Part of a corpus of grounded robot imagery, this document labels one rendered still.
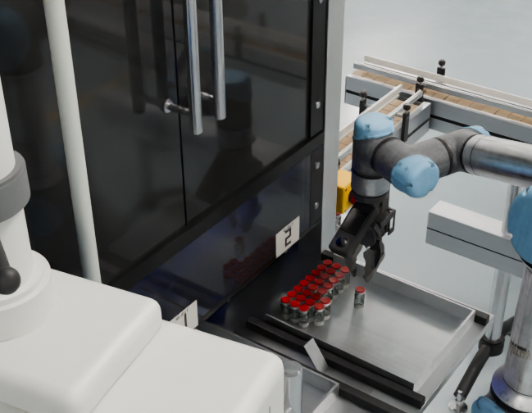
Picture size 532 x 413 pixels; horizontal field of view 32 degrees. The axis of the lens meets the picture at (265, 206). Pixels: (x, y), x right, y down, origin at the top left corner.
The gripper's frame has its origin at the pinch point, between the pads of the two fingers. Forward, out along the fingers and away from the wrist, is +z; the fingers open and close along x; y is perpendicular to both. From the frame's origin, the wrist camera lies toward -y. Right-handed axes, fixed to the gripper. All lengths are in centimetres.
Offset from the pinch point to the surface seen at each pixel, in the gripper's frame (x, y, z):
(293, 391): -36, -77, -49
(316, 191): 15.5, 6.9, -11.2
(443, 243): 20, 88, 51
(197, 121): 9, -37, -49
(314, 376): -5.7, -24.8, 5.8
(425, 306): -11.4, 8.6, 8.3
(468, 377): 1, 75, 87
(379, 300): -2.7, 4.7, 8.3
